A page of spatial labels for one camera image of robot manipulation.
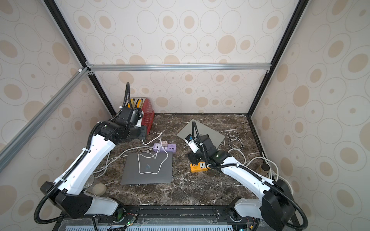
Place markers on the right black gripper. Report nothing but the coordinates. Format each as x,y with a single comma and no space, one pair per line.
193,157

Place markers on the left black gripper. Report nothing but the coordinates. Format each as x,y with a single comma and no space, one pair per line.
143,133

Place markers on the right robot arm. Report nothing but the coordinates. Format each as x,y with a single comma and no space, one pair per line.
274,203

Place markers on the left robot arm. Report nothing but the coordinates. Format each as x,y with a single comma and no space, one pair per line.
67,191

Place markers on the silver apple laptop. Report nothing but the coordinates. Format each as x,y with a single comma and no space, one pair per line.
215,136

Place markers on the dark grey laptop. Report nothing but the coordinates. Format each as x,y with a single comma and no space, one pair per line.
147,168

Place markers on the orange power strip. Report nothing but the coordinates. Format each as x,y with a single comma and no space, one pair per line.
199,167

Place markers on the red chrome toaster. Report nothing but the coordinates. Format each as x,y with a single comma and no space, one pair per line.
147,110

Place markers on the purple power strip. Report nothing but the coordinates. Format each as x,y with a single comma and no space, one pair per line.
169,148

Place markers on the brown bottle black cap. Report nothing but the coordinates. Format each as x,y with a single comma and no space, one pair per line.
263,170

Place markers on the silver aluminium crossbar back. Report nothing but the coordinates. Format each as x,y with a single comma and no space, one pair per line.
178,67

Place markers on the silver aluminium crossbar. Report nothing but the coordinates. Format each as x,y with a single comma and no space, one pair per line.
17,143
178,67

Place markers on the silver aluminium crossbar left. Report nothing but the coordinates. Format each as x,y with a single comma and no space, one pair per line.
17,143

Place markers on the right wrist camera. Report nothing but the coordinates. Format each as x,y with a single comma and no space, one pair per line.
192,143

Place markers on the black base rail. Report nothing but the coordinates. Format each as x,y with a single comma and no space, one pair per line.
166,218

